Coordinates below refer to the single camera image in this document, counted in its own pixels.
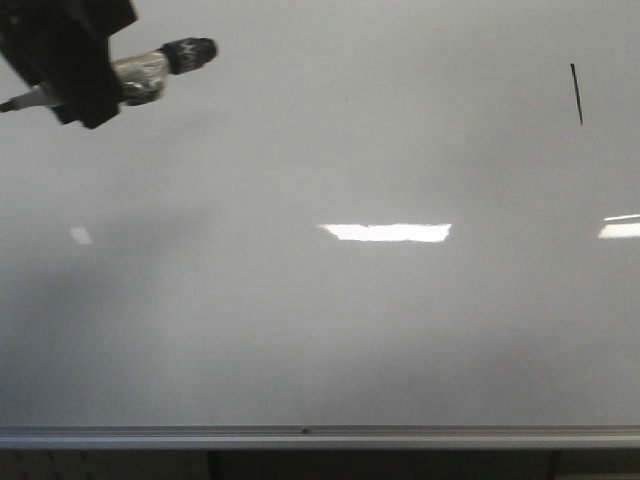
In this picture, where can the white marker with black cap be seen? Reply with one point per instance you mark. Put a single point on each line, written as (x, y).
(141, 79)

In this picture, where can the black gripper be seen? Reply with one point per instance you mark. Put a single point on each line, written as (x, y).
(61, 51)

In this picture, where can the white whiteboard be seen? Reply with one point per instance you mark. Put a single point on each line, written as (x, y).
(360, 213)

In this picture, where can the grey aluminium marker tray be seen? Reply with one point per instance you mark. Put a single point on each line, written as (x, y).
(308, 437)

